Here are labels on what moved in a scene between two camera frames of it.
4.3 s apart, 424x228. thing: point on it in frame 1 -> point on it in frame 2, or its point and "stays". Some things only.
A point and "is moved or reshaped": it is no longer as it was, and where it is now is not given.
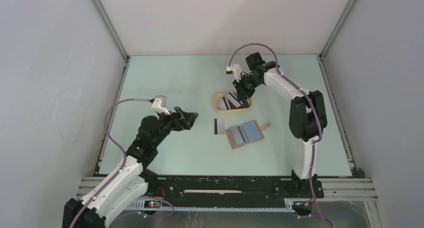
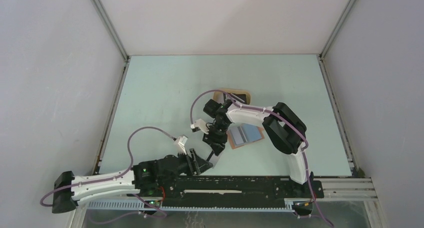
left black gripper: (181, 120) -> (196, 165)
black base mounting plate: (238, 191) stays
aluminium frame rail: (333, 188) stays
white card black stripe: (219, 126) is moved or reshaped
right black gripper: (242, 93) -> (214, 141)
